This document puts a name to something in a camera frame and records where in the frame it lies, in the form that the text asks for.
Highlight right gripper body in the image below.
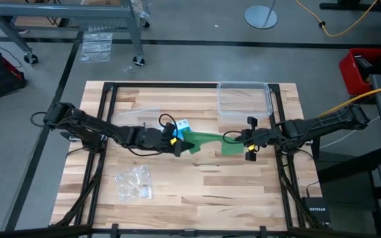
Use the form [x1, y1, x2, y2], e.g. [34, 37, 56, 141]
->
[238, 129, 280, 149]

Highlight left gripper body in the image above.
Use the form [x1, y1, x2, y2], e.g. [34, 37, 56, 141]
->
[133, 128, 184, 153]

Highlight blue white pill organizer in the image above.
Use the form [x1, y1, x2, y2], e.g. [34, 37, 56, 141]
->
[172, 118, 191, 139]

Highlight clear plastic bin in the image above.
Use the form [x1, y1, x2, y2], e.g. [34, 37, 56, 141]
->
[216, 81, 273, 124]

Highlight green elastic bandage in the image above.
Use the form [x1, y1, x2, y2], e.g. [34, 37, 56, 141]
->
[182, 129, 246, 155]

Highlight clear zip plastic bag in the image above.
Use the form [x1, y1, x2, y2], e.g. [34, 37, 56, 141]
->
[114, 164, 153, 202]

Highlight clear plastic bin lid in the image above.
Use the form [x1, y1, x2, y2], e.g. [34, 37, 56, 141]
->
[112, 106, 161, 130]

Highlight round grey stand base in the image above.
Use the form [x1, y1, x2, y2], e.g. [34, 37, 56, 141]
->
[244, 0, 279, 30]

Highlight red plastic crate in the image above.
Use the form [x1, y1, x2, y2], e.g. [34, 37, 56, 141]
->
[338, 48, 381, 97]

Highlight clear plastic sheet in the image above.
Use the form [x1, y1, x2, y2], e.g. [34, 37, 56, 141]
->
[79, 32, 114, 63]

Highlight black rectangular device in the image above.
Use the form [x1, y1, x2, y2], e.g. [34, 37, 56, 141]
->
[353, 54, 373, 79]

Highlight grey metal cart with casters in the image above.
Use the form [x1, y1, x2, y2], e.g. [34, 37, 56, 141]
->
[0, 0, 151, 66]

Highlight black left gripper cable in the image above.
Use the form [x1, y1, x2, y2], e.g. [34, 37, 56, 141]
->
[158, 113, 178, 134]

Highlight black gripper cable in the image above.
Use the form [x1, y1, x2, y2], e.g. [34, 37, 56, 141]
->
[222, 130, 246, 145]
[158, 113, 178, 134]

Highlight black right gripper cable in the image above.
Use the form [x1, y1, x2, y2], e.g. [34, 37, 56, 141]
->
[222, 130, 246, 145]

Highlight black aluminium table frame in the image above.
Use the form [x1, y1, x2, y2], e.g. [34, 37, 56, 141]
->
[0, 81, 381, 238]

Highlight white cable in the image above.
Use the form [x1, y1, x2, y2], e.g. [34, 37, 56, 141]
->
[318, 129, 358, 149]

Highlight black Netgear network switch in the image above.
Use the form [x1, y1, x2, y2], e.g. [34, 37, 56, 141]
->
[302, 196, 332, 224]

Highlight hanging yellow cable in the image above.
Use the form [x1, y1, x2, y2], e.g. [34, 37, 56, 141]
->
[318, 82, 381, 117]

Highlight yellow floor cable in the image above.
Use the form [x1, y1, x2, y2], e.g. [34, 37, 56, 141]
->
[295, 0, 381, 38]

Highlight black desk frame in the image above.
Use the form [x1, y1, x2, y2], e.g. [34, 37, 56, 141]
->
[318, 0, 381, 46]

